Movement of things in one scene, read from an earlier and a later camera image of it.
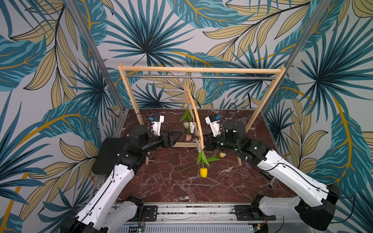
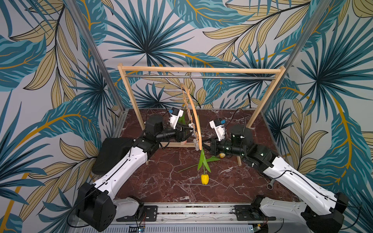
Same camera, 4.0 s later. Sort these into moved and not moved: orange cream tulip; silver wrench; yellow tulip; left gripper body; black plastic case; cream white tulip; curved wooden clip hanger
Moved: cream white tulip; yellow tulip; left gripper body
Not moved: black plastic case; silver wrench; orange cream tulip; curved wooden clip hanger
